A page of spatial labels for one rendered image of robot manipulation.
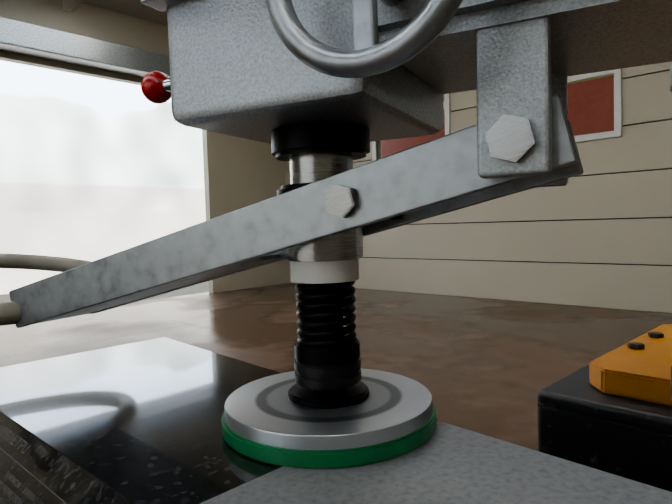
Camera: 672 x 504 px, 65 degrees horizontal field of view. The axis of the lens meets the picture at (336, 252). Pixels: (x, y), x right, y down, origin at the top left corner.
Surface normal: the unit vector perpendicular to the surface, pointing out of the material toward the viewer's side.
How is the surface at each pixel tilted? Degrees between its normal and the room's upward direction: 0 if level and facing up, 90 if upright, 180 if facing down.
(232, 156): 90
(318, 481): 0
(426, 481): 0
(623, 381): 90
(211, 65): 90
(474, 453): 0
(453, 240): 90
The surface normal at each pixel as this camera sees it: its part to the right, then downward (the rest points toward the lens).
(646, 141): -0.68, 0.06
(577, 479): -0.03, -1.00
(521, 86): -0.46, 0.06
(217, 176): 0.73, 0.01
